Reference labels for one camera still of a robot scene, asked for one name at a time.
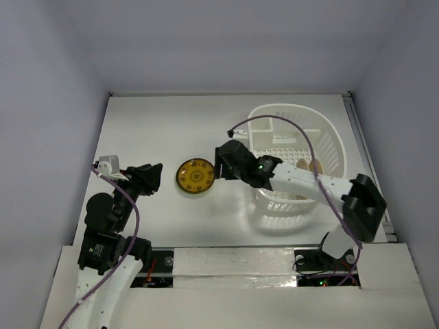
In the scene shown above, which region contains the aluminium rail at right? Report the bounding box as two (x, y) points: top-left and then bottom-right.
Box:
(342, 92), (399, 243)

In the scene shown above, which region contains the white plastic dish rack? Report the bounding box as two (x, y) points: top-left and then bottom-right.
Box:
(247, 103), (346, 213)

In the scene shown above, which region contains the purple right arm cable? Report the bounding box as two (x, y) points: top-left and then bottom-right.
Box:
(226, 114), (364, 286)

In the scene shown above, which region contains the yellow patterned plate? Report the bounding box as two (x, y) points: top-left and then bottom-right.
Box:
(176, 158), (215, 195)

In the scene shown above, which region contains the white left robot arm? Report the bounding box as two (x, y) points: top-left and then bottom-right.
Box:
(61, 156), (163, 328)

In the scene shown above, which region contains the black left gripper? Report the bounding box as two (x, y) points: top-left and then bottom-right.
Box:
(112, 161), (162, 229)

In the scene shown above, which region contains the white foam strip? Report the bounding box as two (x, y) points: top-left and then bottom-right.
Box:
(172, 247), (297, 289)

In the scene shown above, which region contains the cream plate with flower print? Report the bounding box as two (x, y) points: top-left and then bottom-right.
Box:
(296, 158), (309, 171)

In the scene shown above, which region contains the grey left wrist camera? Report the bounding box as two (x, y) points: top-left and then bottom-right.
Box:
(96, 155), (120, 177)

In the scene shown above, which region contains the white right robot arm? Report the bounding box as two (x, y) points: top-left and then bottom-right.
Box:
(215, 140), (387, 269)

